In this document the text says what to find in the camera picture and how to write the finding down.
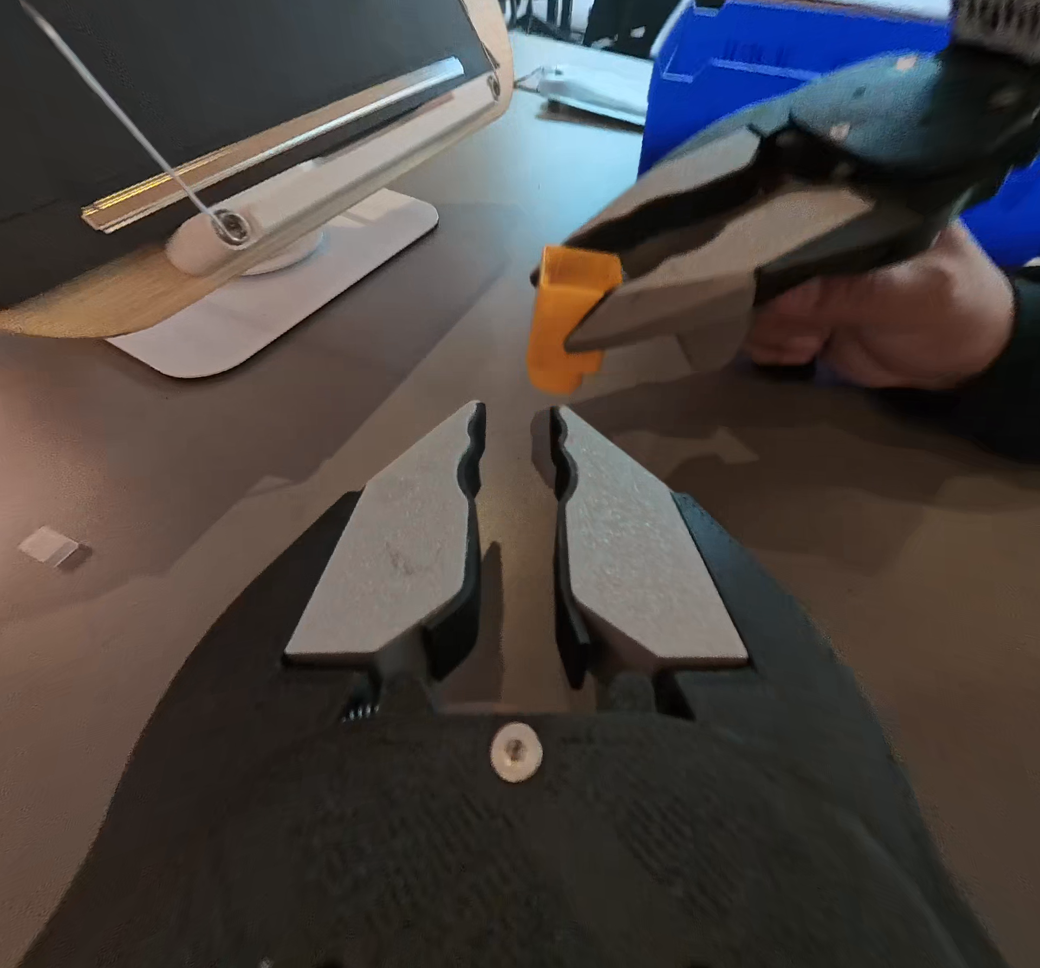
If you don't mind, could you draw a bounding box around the wire page holder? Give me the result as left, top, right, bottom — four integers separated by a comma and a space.
410, 0, 505, 100
0, 0, 249, 250

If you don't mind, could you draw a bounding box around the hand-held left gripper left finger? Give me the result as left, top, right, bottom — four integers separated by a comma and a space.
284, 401, 489, 680

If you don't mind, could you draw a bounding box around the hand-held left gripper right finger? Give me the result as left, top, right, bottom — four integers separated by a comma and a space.
549, 405, 750, 691

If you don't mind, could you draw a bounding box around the orange plastic piece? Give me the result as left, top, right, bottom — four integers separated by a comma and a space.
526, 245, 625, 396

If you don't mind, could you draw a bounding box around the large blue storage bin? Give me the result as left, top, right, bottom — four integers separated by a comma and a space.
638, 0, 1040, 270

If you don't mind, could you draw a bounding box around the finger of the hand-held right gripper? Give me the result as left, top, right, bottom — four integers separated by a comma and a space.
559, 125, 773, 258
563, 174, 877, 373

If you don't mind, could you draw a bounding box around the person's right hand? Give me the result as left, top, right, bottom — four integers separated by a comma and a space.
746, 223, 1018, 392

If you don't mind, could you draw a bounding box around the white flat device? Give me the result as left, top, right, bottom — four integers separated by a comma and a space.
536, 64, 651, 128

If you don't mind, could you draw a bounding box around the black board with wooden rim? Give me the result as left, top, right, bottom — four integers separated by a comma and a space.
0, 0, 515, 339

